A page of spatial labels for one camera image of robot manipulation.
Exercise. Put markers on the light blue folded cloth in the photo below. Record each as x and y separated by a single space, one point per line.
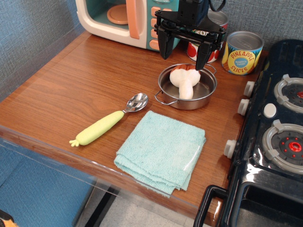
161 153

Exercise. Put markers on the black toy stove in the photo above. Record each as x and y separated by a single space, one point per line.
266 173

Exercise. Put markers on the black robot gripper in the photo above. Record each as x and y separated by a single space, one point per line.
190 23

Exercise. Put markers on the orange microwave turntable plate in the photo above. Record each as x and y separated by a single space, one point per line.
118 14

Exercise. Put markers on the white plush mushroom toy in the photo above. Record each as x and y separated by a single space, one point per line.
185 77

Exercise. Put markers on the spoon with yellow-green handle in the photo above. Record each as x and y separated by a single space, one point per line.
100 127

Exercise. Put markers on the toy microwave teal and cream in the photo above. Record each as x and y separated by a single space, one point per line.
139 31

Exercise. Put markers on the orange plush object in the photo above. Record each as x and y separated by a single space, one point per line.
6 220

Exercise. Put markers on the pineapple slices can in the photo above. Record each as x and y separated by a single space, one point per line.
242 52

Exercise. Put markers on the small steel pot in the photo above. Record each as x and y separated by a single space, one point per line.
169 94

